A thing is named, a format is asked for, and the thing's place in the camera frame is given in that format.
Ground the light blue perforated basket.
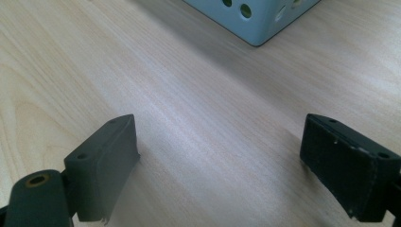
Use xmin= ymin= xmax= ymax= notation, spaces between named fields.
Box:
xmin=183 ymin=0 xmax=322 ymax=47

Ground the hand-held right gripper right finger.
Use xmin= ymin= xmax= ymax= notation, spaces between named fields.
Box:
xmin=299 ymin=113 xmax=401 ymax=223

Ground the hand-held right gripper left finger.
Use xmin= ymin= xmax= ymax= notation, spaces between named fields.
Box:
xmin=63 ymin=113 xmax=141 ymax=225

